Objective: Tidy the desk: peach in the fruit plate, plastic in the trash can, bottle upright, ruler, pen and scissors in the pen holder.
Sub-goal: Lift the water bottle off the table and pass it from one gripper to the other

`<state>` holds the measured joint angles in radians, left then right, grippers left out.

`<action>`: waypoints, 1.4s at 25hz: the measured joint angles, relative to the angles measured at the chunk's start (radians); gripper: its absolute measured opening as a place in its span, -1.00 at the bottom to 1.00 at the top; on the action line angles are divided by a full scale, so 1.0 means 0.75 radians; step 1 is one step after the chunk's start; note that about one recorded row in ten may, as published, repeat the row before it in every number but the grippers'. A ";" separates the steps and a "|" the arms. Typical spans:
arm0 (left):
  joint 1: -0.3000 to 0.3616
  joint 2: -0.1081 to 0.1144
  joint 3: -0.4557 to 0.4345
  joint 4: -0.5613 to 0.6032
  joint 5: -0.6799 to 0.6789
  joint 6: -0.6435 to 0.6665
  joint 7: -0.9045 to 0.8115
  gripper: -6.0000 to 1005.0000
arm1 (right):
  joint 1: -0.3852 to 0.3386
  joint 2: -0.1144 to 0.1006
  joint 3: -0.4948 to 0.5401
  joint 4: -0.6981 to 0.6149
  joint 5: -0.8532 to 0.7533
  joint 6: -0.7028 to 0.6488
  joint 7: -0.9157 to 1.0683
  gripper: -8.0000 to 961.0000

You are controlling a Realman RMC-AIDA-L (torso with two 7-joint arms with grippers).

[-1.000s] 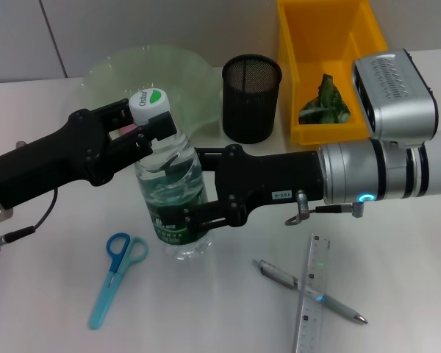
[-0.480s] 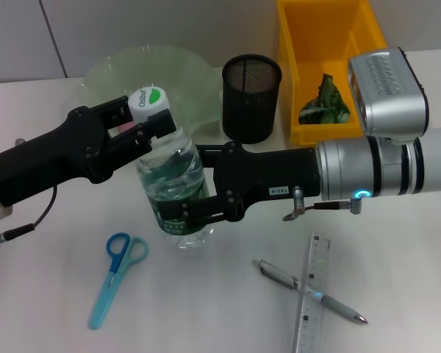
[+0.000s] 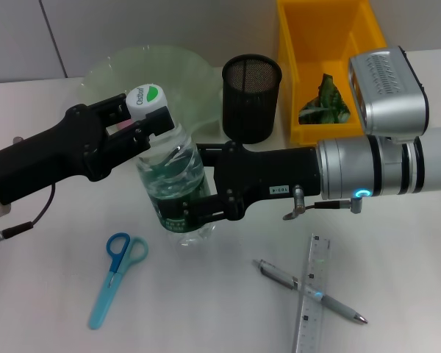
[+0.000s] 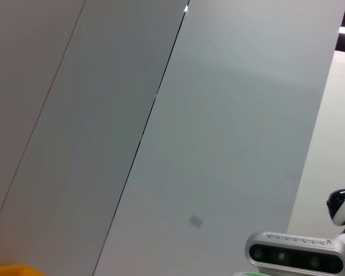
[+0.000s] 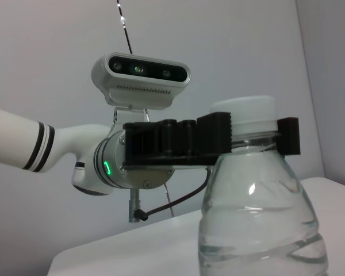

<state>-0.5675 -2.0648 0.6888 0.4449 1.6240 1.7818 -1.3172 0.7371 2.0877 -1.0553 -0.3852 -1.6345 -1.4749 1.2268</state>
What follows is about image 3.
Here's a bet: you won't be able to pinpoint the black mesh pen holder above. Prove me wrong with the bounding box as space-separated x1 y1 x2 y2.
221 54 283 145

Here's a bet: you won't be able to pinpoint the grey white ballpoint pen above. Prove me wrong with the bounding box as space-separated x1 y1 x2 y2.
251 258 368 325

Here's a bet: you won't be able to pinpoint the green plastic wrapper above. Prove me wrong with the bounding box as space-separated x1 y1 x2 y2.
297 73 353 126

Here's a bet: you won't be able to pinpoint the blue capped scissors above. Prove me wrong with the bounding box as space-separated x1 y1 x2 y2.
87 232 149 330

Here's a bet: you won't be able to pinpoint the clear green-label water bottle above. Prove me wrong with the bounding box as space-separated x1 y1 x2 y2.
126 84 217 248

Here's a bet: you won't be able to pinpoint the translucent green wavy fruit plate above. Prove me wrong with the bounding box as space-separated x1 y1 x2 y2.
82 43 223 135

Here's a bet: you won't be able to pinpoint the clear plastic ruler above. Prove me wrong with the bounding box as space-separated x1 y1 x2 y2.
292 234 331 353

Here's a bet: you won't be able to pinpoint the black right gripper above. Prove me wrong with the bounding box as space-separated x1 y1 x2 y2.
157 139 323 227

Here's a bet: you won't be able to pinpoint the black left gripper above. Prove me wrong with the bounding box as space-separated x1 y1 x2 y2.
0 93 132 207

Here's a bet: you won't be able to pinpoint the yellow plastic bin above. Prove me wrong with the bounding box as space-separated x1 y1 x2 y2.
277 0 389 147

